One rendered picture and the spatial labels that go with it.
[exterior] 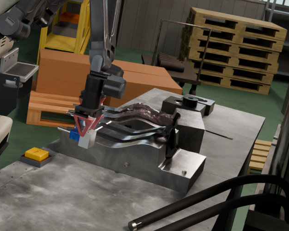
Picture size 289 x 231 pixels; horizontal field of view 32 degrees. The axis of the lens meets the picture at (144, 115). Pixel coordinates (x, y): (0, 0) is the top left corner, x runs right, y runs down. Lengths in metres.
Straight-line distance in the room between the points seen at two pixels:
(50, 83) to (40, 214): 3.51
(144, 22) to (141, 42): 0.37
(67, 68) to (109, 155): 3.13
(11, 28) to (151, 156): 0.63
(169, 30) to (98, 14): 7.75
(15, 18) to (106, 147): 0.54
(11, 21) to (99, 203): 0.66
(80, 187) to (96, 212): 0.16
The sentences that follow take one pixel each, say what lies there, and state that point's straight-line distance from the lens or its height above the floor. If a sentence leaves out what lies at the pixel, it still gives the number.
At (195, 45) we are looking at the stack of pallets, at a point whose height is 0.54.
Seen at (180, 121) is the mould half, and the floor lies 0.91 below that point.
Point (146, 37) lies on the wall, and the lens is 9.40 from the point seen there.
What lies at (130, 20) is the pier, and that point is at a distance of 9.18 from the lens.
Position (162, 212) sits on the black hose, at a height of 0.85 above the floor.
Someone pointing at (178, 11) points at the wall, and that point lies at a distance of 9.36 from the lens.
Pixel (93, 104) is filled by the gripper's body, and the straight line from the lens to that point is 1.65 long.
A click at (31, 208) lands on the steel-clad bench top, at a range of 1.50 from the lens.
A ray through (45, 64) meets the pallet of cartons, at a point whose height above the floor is 0.44.
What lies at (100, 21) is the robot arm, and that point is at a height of 1.32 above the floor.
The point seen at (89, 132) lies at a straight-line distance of 1.68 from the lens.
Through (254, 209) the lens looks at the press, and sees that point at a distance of 1.83.
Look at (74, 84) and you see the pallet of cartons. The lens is 4.93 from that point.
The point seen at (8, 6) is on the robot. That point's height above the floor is 1.28.
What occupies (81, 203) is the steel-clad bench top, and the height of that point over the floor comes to 0.80.
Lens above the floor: 1.52
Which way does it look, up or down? 16 degrees down
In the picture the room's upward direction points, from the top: 11 degrees clockwise
